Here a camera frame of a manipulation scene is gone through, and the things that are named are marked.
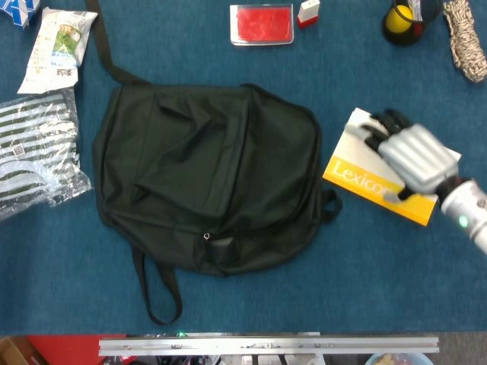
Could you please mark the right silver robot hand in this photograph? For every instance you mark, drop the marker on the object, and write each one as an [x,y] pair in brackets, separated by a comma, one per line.
[418,156]

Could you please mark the white yellow Lexicon book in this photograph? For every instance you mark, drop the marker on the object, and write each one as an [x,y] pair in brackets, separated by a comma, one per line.
[357,163]

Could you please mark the black fabric backpack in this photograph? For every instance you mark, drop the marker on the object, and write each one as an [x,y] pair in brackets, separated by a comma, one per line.
[209,171]

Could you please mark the black mesh pen holder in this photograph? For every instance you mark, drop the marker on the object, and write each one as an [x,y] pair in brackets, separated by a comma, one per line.
[395,39]

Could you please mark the red cap whiteboard marker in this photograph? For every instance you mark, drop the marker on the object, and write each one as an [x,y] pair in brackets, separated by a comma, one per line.
[418,30]

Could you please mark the yellow foam ball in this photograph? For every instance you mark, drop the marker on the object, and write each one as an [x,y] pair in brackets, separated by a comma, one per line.
[397,19]

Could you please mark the red white stamp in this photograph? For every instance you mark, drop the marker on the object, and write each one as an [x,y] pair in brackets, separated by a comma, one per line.
[307,13]

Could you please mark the red ink pad tin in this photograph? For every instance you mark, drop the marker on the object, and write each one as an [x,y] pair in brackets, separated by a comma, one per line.
[262,23]

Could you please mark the light blue bowl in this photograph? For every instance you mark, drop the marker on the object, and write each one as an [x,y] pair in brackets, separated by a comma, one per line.
[395,359]

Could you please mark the white green snack bag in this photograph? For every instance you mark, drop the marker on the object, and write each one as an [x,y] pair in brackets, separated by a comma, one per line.
[53,57]

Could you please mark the striped garment in plastic bag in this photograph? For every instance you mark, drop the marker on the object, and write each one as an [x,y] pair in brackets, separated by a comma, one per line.
[34,152]

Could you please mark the red box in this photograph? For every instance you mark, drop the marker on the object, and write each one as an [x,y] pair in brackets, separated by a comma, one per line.
[68,348]

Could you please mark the blue white snake puzzle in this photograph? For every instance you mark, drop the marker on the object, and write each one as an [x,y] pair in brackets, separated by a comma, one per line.
[17,11]

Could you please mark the brown cardboard box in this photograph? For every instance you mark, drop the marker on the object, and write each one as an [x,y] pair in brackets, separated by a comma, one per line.
[13,351]

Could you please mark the aluminium profile rail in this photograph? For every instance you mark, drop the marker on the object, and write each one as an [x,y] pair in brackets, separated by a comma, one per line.
[266,346]

